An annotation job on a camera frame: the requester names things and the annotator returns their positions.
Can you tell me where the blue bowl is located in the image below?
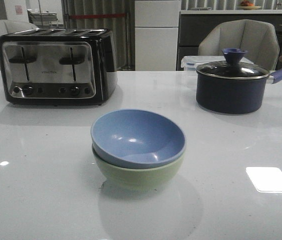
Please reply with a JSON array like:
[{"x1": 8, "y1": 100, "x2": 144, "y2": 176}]
[{"x1": 90, "y1": 109, "x2": 186, "y2": 169}]

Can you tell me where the green bowl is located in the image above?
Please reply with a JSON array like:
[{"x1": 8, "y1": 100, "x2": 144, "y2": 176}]
[{"x1": 92, "y1": 146, "x2": 185, "y2": 192}]

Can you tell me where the clear plastic storage container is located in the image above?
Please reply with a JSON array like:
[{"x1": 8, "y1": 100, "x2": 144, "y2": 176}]
[{"x1": 180, "y1": 55, "x2": 225, "y2": 71}]

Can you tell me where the black and chrome toaster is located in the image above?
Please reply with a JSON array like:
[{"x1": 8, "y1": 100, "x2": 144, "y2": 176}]
[{"x1": 0, "y1": 28, "x2": 117, "y2": 106}]

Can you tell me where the dark blue saucepan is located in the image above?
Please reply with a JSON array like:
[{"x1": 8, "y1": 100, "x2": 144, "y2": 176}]
[{"x1": 196, "y1": 68, "x2": 282, "y2": 114}]

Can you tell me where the white refrigerator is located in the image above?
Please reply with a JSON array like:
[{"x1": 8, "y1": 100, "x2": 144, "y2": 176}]
[{"x1": 135, "y1": 0, "x2": 181, "y2": 71}]

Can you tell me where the glass pot lid blue knob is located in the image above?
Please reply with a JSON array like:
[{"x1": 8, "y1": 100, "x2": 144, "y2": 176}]
[{"x1": 197, "y1": 48, "x2": 270, "y2": 80}]

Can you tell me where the dark kitchen counter cabinet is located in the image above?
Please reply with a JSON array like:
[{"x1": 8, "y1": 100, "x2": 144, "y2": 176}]
[{"x1": 176, "y1": 9, "x2": 282, "y2": 70}]

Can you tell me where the grey chair right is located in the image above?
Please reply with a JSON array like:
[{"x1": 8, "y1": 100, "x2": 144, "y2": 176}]
[{"x1": 198, "y1": 19, "x2": 280, "y2": 70}]

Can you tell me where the fruit plate on counter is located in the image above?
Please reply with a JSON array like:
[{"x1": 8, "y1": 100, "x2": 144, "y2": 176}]
[{"x1": 238, "y1": 0, "x2": 262, "y2": 10}]

